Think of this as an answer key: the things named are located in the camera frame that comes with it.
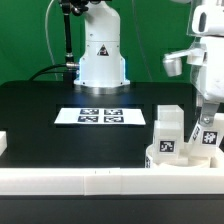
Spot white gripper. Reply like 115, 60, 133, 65
163, 36, 224, 126

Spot white round stool seat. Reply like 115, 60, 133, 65
145, 145, 211, 168

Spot white marker sheet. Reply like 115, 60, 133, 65
54, 108, 146, 125

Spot black cable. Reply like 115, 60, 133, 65
29, 63, 78, 82

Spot white U-shaped obstacle wall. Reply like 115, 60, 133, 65
0, 130, 224, 196

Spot white cable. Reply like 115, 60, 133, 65
44, 0, 60, 81

